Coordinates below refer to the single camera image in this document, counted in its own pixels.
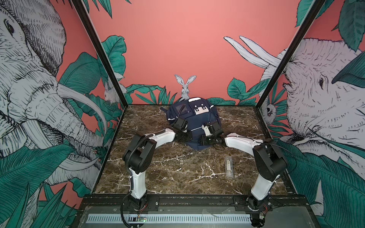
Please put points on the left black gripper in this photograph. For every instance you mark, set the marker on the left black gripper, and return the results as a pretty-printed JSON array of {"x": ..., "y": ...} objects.
[{"x": 189, "y": 137}]

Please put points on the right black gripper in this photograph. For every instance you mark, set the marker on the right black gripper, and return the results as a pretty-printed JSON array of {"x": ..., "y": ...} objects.
[{"x": 204, "y": 140}]

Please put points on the navy blue student backpack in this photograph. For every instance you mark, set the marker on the navy blue student backpack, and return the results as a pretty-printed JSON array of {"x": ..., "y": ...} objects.
[{"x": 196, "y": 111}]

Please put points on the clear plastic small case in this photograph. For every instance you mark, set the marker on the clear plastic small case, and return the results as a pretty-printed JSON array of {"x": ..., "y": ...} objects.
[{"x": 229, "y": 167}]

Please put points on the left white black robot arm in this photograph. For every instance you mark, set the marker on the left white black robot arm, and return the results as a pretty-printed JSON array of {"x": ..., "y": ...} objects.
[{"x": 139, "y": 154}]

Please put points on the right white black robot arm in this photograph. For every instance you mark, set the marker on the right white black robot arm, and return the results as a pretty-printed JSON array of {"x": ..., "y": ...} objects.
[{"x": 269, "y": 159}]

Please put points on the black front mounting rail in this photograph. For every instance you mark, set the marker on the black front mounting rail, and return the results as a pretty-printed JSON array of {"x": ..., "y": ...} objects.
[{"x": 156, "y": 202}]

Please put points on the white perforated cable duct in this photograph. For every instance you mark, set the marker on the white perforated cable duct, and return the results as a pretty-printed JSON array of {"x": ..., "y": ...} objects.
[{"x": 169, "y": 218}]

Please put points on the left black frame post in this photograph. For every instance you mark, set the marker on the left black frame post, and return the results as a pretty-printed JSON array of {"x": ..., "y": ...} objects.
[{"x": 88, "y": 25}]

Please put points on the black frame post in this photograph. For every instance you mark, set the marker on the black frame post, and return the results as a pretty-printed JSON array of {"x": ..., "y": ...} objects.
[
  {"x": 88, "y": 25},
  {"x": 303, "y": 29}
]

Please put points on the right black frame post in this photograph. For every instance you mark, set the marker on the right black frame post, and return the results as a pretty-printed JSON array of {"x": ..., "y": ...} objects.
[{"x": 303, "y": 29}]

